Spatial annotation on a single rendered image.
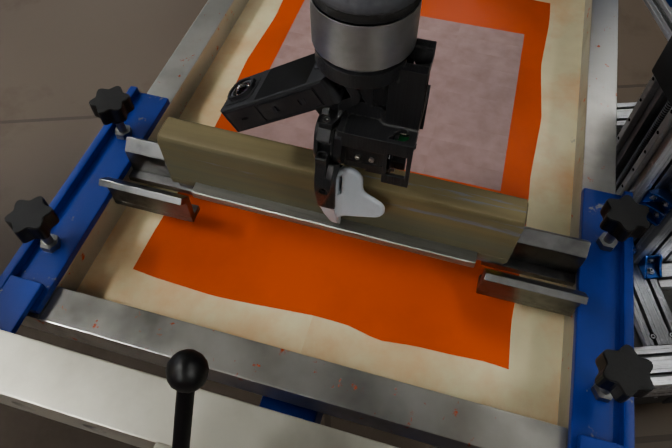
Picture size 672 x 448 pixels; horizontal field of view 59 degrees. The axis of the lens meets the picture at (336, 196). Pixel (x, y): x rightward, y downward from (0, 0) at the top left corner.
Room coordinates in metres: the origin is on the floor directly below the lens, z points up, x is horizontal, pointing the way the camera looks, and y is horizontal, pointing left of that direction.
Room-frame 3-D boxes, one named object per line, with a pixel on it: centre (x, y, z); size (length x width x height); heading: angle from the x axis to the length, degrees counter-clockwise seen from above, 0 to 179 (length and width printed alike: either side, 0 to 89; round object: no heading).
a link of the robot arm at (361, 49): (0.34, -0.02, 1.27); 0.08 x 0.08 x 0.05
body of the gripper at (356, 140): (0.34, -0.03, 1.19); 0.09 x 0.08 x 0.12; 74
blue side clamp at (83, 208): (0.39, 0.27, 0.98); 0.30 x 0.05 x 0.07; 164
